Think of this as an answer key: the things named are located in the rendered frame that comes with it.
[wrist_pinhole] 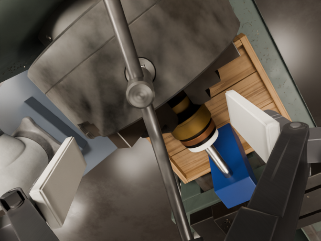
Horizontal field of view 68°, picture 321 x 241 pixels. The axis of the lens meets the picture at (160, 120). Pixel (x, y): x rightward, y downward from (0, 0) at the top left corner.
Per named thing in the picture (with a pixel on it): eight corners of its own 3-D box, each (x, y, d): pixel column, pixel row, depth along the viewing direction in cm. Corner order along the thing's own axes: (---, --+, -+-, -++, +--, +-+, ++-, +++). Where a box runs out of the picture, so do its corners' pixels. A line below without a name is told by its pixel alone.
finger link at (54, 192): (62, 228, 14) (51, 231, 14) (87, 164, 21) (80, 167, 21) (39, 189, 13) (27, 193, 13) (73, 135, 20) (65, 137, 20)
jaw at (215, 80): (158, 56, 37) (227, 8, 33) (162, 49, 42) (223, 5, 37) (195, 109, 41) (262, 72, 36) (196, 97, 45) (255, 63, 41)
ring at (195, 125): (150, 124, 41) (180, 159, 44) (196, 95, 38) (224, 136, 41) (155, 102, 49) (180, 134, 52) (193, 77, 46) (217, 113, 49)
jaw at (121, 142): (128, 76, 41) (79, 122, 35) (144, 68, 37) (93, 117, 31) (165, 123, 45) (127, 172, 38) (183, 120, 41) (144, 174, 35)
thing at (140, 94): (128, 61, 28) (121, 86, 17) (146, 56, 28) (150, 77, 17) (134, 79, 29) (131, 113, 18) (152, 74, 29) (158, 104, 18)
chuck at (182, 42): (76, 72, 56) (5, 124, 27) (187, -16, 51) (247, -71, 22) (102, 101, 59) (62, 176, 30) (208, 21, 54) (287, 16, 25)
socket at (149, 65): (122, 59, 28) (120, 62, 25) (149, 50, 28) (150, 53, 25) (131, 85, 29) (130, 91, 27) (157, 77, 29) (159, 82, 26)
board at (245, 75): (128, 107, 69) (125, 114, 66) (241, 32, 57) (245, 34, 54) (184, 175, 79) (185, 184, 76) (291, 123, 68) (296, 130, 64)
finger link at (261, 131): (266, 125, 13) (280, 121, 13) (224, 91, 19) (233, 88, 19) (271, 170, 14) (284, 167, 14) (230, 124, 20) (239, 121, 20)
